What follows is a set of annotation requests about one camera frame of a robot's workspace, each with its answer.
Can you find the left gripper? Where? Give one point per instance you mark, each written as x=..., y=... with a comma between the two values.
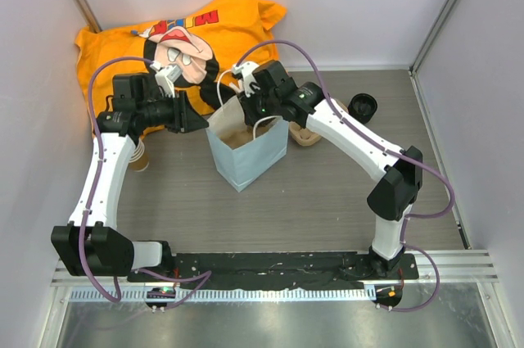
x=184, y=118

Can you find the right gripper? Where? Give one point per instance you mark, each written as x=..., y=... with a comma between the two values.
x=250, y=114

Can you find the pulp cup carrier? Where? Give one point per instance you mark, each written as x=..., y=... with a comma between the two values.
x=237, y=138
x=304, y=137

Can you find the light blue paper bag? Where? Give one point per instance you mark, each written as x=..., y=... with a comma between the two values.
x=242, y=166

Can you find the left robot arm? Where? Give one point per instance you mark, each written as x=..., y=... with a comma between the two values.
x=139, y=103

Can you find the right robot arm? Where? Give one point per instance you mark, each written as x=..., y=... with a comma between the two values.
x=268, y=90

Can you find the stack of paper cups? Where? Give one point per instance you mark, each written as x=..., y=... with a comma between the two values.
x=139, y=160

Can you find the orange cartoon t-shirt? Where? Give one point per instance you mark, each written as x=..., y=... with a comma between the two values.
x=205, y=45

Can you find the stack of black lids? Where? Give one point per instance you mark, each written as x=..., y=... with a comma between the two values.
x=362, y=107

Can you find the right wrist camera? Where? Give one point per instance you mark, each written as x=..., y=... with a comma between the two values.
x=244, y=74

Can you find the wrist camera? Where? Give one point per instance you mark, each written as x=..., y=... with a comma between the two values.
x=165, y=77
x=244, y=74

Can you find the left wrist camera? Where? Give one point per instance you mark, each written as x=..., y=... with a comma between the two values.
x=165, y=77

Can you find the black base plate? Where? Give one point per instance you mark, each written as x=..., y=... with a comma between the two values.
x=277, y=271

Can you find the slotted cable duct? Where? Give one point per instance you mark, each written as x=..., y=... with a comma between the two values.
x=147, y=294

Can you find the right aluminium frame post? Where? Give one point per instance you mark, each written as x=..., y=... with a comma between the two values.
x=438, y=25

